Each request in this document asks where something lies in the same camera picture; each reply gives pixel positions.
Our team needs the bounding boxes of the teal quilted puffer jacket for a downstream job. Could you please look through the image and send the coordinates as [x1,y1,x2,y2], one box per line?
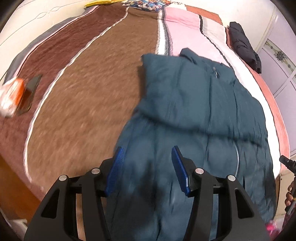
[106,48,276,240]

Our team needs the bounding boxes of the person's right hand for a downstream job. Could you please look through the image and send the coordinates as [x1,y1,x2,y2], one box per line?
[285,182,293,206]

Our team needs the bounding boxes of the striped fleece bed blanket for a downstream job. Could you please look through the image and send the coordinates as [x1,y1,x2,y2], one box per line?
[0,1,291,200]

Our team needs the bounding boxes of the black smartphone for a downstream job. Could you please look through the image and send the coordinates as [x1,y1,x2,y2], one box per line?
[16,74,42,115]

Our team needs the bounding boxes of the lilac wardrobe with ornaments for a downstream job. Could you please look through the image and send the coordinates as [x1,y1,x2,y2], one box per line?
[259,11,296,156]

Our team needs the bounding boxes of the orange white plastic packet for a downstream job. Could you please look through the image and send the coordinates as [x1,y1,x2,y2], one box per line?
[1,77,25,118]

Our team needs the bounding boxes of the black folded jacket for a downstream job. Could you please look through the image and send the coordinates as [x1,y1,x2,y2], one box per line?
[228,22,262,74]

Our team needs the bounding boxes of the yellow cloth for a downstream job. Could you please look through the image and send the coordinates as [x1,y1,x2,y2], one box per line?
[84,0,121,8]

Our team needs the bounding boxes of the colourful patterned pillow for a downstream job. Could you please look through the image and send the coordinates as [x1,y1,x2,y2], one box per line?
[122,0,172,12]

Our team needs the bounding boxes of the white padded headboard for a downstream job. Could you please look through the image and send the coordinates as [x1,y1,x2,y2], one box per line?
[1,0,88,76]

